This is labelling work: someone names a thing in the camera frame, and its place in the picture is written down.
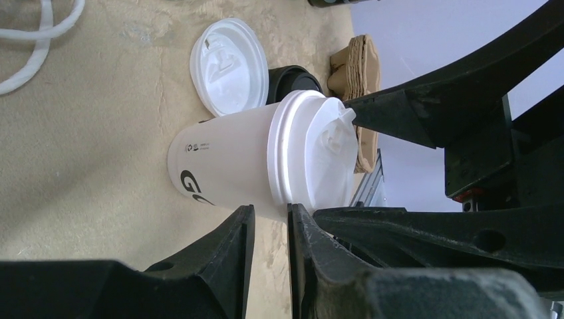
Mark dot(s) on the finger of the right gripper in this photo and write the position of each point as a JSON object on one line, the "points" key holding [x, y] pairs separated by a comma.
{"points": [[436, 108], [527, 240]]}

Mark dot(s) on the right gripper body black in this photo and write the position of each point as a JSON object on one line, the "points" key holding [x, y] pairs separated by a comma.
{"points": [[507, 163]]}

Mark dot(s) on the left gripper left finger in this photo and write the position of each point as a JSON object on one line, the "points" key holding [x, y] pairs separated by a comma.
{"points": [[207, 279]]}

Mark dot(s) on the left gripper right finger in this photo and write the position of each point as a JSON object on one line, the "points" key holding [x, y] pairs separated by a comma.
{"points": [[328, 281]]}

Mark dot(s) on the single white paper cup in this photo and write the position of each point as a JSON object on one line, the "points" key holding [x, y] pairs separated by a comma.
{"points": [[223, 162]]}

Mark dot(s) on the white cup lid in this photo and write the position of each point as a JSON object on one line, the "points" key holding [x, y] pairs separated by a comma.
{"points": [[229, 69], [311, 151]]}

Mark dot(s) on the stack of black lids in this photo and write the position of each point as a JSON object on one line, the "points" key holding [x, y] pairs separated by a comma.
{"points": [[286, 79]]}

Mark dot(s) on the black paper cup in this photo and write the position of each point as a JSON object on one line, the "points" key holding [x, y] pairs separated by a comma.
{"points": [[334, 3]]}

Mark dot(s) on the light blue paper bag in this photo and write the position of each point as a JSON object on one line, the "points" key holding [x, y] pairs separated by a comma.
{"points": [[42, 38]]}

